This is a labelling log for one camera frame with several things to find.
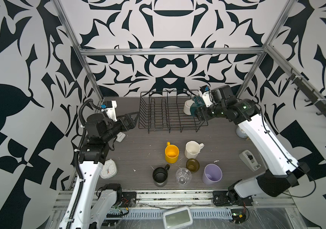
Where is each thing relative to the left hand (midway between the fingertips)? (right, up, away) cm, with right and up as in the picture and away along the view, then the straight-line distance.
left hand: (132, 111), depth 67 cm
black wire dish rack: (+14, +1, +38) cm, 41 cm away
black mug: (+12, -36, +15) cm, 41 cm away
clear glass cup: (+26, -36, +15) cm, 47 cm away
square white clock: (-16, -32, +15) cm, 39 cm away
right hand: (+33, +2, +4) cm, 33 cm away
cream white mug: (+32, -22, +21) cm, 44 cm away
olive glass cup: (+32, -31, +18) cm, 48 cm away
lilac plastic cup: (+41, -34, +12) cm, 54 cm away
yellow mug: (+19, -26, +23) cm, 39 cm away
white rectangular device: (-14, -17, +30) cm, 37 cm away
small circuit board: (+51, -51, +4) cm, 73 cm away
